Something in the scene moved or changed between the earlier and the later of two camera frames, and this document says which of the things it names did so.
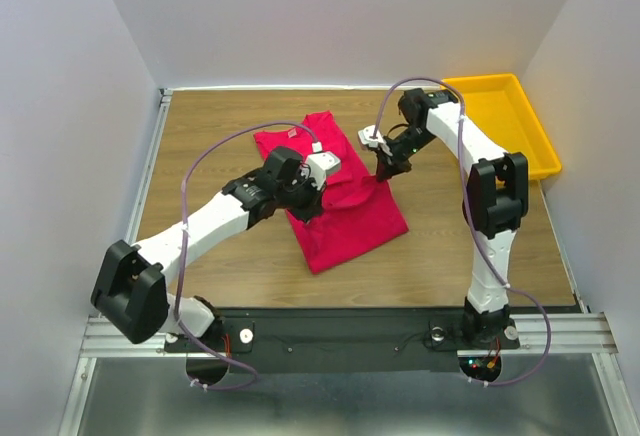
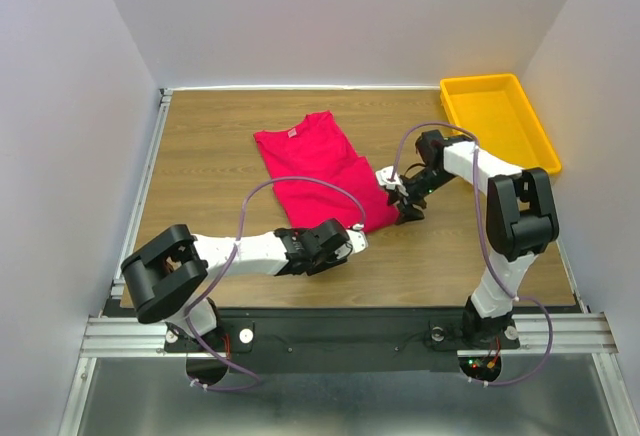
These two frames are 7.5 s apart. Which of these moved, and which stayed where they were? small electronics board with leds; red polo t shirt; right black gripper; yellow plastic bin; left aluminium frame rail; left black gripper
Moved: right black gripper; left black gripper
Stayed: small electronics board with leds; yellow plastic bin; red polo t shirt; left aluminium frame rail
